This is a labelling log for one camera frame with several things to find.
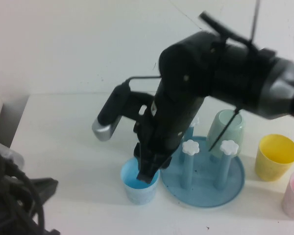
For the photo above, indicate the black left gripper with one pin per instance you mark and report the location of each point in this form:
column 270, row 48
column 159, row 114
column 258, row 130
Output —
column 5, row 191

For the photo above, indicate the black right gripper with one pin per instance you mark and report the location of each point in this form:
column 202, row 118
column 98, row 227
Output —
column 169, row 122

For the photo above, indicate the light blue plastic cup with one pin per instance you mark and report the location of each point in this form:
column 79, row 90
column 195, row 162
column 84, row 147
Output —
column 137, row 195

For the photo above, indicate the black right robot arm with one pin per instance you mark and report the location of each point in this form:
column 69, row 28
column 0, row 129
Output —
column 230, row 78

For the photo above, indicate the blue cup stand white caps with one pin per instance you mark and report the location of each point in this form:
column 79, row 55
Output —
column 203, row 186

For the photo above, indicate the green plastic cup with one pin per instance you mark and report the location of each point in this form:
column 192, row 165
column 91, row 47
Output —
column 215, row 132

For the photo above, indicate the yellow plastic cup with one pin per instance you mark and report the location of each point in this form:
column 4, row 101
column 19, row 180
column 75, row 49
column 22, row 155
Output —
column 267, row 169

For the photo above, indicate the pink plastic cup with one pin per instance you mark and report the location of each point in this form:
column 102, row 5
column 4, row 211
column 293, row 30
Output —
column 291, row 200

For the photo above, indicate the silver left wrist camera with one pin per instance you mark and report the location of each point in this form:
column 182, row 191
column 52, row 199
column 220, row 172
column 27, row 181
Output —
column 7, row 153

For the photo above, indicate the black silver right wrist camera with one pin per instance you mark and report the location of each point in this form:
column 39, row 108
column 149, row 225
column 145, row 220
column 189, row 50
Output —
column 112, row 115

